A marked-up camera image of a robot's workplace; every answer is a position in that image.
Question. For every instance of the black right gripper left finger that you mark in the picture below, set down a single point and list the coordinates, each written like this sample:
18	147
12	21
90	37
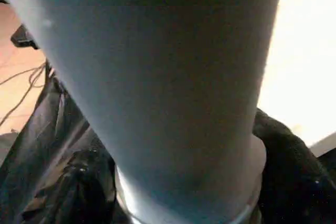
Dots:
79	192

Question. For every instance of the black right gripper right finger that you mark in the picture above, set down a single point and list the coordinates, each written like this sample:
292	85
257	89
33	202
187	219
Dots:
294	182

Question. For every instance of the white plastic table leg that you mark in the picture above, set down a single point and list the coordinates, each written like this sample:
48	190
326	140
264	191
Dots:
168	87

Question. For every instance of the white plastic table top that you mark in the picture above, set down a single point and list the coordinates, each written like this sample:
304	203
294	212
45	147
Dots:
302	77

